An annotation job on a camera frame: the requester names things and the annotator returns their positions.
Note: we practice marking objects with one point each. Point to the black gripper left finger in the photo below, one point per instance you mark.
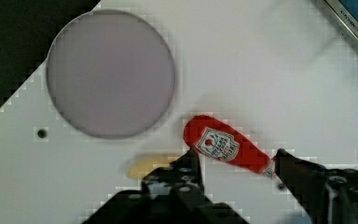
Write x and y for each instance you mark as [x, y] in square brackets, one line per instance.
[175, 191]

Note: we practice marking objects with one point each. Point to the red plush ketchup bottle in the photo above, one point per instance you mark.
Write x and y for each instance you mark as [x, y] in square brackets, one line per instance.
[217, 140]

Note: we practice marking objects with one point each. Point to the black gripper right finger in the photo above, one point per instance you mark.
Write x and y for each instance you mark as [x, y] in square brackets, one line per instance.
[329, 196]

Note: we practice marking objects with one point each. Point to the grey round plate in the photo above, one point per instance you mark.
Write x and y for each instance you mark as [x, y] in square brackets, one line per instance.
[110, 74]

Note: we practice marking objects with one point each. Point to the yellow plush banana peel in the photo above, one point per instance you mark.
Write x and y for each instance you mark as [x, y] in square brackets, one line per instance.
[144, 166]

